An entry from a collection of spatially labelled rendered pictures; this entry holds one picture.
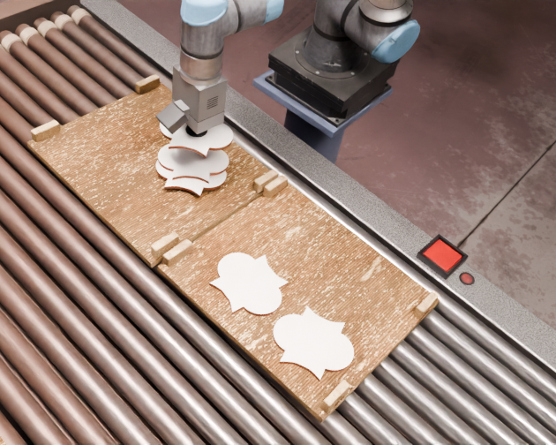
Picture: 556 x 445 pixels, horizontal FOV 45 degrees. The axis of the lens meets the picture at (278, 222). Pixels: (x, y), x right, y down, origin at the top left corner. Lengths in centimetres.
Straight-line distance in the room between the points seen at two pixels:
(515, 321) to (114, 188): 83
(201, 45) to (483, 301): 72
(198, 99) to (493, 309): 69
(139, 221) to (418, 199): 171
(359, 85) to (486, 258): 125
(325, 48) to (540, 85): 222
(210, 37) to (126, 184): 38
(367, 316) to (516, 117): 233
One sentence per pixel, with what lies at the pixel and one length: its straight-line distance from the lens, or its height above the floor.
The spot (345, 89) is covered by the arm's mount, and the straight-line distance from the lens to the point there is 166.
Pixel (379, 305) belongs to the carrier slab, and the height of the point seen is 94.
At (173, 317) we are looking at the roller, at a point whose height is 91.
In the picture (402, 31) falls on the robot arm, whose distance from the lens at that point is 151.
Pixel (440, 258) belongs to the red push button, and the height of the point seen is 93.
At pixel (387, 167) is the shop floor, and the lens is 293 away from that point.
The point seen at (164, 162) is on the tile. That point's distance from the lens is 140.
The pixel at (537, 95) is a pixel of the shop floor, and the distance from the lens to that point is 367.
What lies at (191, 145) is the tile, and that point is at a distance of 131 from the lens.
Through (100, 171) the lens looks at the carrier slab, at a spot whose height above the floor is 94.
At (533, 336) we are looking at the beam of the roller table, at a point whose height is 92.
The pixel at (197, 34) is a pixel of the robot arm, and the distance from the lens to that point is 117.
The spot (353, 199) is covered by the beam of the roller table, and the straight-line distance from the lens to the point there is 146.
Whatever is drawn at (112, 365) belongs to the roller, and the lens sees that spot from 117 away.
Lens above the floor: 195
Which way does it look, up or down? 49 degrees down
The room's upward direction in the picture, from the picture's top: 12 degrees clockwise
